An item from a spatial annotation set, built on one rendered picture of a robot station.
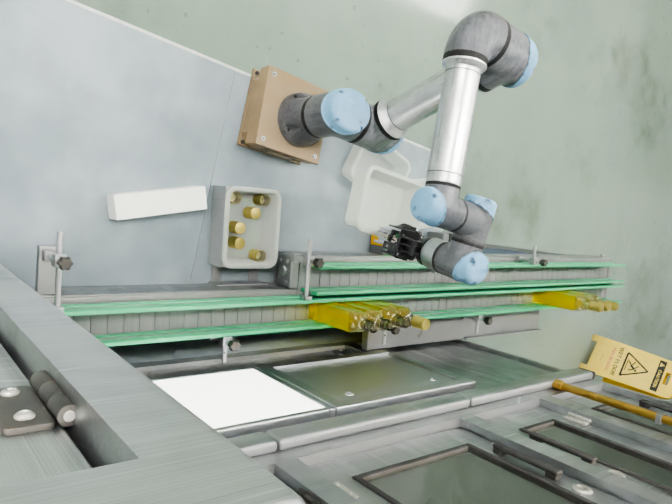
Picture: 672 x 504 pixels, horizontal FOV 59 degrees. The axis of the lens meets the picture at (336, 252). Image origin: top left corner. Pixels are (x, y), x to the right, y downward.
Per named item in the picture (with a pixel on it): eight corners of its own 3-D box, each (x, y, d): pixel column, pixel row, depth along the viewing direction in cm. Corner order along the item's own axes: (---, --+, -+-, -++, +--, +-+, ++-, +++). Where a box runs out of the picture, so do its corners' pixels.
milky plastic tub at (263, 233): (207, 264, 168) (222, 268, 161) (213, 184, 166) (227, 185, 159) (261, 264, 179) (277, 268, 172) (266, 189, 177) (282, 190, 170)
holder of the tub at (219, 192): (206, 282, 169) (219, 287, 163) (213, 185, 167) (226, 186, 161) (259, 281, 180) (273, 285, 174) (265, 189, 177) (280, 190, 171)
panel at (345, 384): (81, 400, 129) (137, 462, 102) (81, 386, 129) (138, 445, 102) (387, 358, 184) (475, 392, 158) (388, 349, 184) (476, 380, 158)
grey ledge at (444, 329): (348, 343, 200) (370, 351, 191) (350, 317, 199) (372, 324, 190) (518, 325, 258) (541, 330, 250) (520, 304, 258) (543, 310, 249)
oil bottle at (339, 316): (307, 318, 176) (353, 334, 159) (309, 299, 176) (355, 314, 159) (322, 317, 180) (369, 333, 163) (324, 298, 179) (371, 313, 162)
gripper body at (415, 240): (387, 222, 149) (420, 233, 139) (411, 228, 154) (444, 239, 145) (378, 251, 150) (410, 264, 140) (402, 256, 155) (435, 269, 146)
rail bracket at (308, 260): (287, 295, 170) (313, 303, 160) (291, 236, 169) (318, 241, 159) (296, 294, 172) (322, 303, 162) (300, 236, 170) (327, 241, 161)
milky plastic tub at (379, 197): (348, 163, 159) (370, 162, 152) (405, 184, 173) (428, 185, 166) (334, 227, 158) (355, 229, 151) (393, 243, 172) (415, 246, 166)
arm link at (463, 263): (496, 254, 133) (484, 290, 134) (460, 241, 142) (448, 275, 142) (474, 247, 128) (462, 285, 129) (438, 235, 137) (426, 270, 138)
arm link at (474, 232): (476, 193, 126) (459, 242, 127) (506, 205, 134) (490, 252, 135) (449, 186, 132) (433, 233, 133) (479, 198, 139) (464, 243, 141)
